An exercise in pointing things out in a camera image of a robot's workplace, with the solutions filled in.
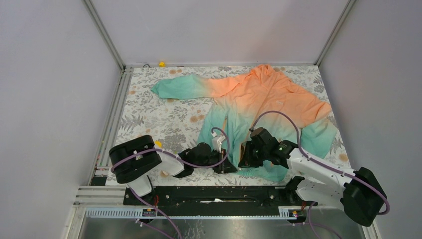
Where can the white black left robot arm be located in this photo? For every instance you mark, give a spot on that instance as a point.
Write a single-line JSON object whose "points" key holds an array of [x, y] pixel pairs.
{"points": [[132, 161]]}

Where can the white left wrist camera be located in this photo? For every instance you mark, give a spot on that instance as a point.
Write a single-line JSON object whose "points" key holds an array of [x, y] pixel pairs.
{"points": [[217, 141]]}

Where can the mint and orange zip jacket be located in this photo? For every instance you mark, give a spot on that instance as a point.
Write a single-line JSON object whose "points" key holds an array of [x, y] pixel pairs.
{"points": [[262, 97]]}

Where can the aluminium frame post left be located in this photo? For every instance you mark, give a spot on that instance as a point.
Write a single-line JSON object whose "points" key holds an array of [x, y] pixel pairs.
{"points": [[92, 11]]}

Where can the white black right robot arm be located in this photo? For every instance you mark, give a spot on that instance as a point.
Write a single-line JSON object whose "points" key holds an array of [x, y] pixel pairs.
{"points": [[356, 192]]}

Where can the aluminium frame post right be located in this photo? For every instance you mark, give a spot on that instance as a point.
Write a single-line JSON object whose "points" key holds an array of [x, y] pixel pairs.
{"points": [[341, 20]]}

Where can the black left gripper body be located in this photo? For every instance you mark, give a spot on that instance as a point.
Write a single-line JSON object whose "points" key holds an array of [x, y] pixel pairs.
{"points": [[215, 156]]}

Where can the aluminium frame post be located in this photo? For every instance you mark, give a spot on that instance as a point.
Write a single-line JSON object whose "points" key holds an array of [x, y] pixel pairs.
{"points": [[341, 20], [92, 11]]}

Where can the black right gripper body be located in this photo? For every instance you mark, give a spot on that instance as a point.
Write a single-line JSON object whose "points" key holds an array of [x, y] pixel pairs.
{"points": [[261, 154]]}

